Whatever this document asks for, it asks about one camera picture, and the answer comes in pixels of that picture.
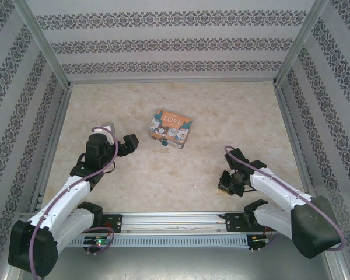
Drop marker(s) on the aluminium side frame rail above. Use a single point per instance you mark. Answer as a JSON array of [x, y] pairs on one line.
[[54, 146], [297, 146]]

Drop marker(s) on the grey metal base plate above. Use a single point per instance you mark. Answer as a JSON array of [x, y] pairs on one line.
[[175, 264]]

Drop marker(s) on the aluminium rear frame rail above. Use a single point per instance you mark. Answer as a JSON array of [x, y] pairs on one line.
[[172, 80]]

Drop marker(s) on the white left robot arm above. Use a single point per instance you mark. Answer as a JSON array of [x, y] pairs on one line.
[[67, 198]]

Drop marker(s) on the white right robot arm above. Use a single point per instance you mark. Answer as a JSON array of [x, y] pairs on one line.
[[283, 195]]

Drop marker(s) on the left controller board green light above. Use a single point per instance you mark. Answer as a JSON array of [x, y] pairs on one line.
[[98, 241]]

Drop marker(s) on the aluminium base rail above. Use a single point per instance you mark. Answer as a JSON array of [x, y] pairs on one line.
[[175, 222]]

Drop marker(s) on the aluminium frame post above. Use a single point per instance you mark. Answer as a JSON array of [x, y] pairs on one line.
[[300, 43], [43, 43]]

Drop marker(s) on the right controller board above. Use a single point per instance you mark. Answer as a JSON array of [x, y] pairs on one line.
[[258, 239]]

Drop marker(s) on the orange LOVE bear tin box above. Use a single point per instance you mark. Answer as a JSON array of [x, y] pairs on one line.
[[170, 125]]

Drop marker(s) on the small dark padlock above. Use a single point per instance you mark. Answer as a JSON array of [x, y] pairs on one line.
[[164, 142]]

